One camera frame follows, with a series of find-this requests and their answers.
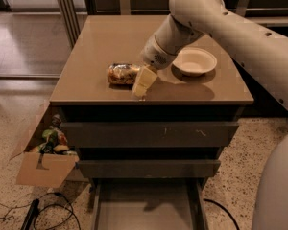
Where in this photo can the cardboard box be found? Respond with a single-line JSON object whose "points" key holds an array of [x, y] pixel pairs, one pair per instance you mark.
{"points": [[48, 170]]}

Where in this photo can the white paper bowl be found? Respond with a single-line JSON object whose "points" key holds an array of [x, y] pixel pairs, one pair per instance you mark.
{"points": [[194, 62]]}

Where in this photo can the black bar on floor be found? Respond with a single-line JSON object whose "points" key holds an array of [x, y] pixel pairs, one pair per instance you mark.
{"points": [[32, 212]]}

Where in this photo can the grey top drawer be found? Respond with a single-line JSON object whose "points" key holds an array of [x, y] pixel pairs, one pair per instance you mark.
{"points": [[149, 134]]}

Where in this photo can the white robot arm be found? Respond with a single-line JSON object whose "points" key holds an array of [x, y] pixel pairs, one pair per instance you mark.
{"points": [[261, 52]]}

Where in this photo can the grey middle drawer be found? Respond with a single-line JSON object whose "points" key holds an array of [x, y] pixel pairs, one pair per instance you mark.
{"points": [[148, 168]]}

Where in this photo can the colourful toys in box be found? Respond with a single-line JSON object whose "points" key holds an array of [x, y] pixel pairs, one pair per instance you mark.
{"points": [[55, 141]]}

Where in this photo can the grey open bottom drawer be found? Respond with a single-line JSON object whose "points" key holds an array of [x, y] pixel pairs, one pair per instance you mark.
{"points": [[149, 204]]}

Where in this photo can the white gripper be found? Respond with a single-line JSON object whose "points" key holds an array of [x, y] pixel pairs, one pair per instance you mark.
{"points": [[154, 56]]}

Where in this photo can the grey drawer cabinet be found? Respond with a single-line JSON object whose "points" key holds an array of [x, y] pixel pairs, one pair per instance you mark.
{"points": [[83, 93]]}

